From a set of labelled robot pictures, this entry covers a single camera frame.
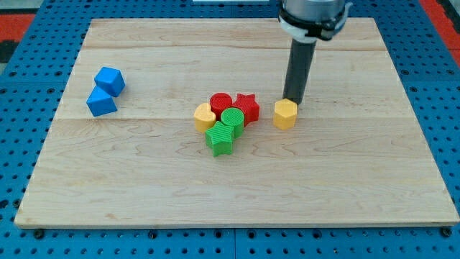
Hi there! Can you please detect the blue triangular block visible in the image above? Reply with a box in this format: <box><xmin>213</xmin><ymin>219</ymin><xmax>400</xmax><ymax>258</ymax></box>
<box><xmin>86</xmin><ymin>86</ymin><xmax>117</xmax><ymax>117</ymax></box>

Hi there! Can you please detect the red star block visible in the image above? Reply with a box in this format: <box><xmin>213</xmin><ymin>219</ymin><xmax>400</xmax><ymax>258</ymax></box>
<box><xmin>232</xmin><ymin>94</ymin><xmax>260</xmax><ymax>127</ymax></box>

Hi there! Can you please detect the yellow heart block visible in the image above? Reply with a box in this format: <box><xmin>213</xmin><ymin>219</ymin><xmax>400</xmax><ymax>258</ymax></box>
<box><xmin>193</xmin><ymin>103</ymin><xmax>216</xmax><ymax>133</ymax></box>

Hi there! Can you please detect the red cylinder block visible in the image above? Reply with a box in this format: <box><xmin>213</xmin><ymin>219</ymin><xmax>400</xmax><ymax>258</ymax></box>
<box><xmin>209</xmin><ymin>92</ymin><xmax>233</xmax><ymax>121</ymax></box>

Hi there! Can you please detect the blue cube block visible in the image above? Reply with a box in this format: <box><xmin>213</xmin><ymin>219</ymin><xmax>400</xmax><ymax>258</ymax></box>
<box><xmin>94</xmin><ymin>67</ymin><xmax>126</xmax><ymax>97</ymax></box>

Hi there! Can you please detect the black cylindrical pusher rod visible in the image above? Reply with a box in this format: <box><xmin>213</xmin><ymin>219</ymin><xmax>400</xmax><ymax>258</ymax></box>
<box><xmin>282</xmin><ymin>40</ymin><xmax>316</xmax><ymax>104</ymax></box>

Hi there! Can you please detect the green star block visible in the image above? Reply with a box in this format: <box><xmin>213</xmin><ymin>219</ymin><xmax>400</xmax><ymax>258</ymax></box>
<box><xmin>205</xmin><ymin>121</ymin><xmax>234</xmax><ymax>157</ymax></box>

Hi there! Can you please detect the green cylinder block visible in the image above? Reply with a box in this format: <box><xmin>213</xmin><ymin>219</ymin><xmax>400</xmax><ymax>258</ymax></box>
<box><xmin>221</xmin><ymin>107</ymin><xmax>245</xmax><ymax>138</ymax></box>

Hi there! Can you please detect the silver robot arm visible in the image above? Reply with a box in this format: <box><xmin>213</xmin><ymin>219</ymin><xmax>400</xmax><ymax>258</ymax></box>
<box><xmin>278</xmin><ymin>0</ymin><xmax>353</xmax><ymax>104</ymax></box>

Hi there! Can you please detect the yellow hexagon block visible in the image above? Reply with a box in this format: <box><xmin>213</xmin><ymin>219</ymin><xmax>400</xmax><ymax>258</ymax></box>
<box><xmin>273</xmin><ymin>99</ymin><xmax>298</xmax><ymax>130</ymax></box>

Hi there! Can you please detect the wooden board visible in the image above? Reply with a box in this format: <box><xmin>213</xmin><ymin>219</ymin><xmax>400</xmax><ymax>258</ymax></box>
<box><xmin>15</xmin><ymin>18</ymin><xmax>459</xmax><ymax>229</ymax></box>

